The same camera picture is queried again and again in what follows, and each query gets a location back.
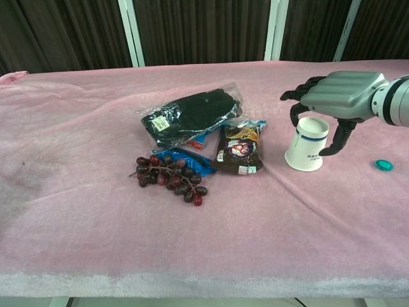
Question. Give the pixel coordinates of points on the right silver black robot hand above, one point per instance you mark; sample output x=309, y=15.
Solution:
x=342, y=92

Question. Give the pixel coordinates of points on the white paper cup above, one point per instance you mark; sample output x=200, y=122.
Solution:
x=303, y=153

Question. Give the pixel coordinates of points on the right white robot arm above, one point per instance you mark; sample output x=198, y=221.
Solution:
x=396, y=102

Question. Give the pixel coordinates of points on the teal bottle cap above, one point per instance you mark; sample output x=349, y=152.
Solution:
x=383, y=165

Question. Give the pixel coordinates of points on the brown snack bag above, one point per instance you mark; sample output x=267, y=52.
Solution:
x=238, y=150

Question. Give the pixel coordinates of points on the black gloves in plastic bag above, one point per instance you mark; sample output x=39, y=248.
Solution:
x=195, y=112

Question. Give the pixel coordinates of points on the blue snack package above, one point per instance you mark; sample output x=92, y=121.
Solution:
x=191, y=161

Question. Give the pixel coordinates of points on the bunch of red grapes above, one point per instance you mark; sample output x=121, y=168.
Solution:
x=174, y=180

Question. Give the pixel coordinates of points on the pink fleece table cloth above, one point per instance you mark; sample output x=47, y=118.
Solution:
x=96, y=230

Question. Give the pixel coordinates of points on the white frame post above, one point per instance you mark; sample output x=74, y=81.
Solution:
x=276, y=28
x=343, y=28
x=132, y=32

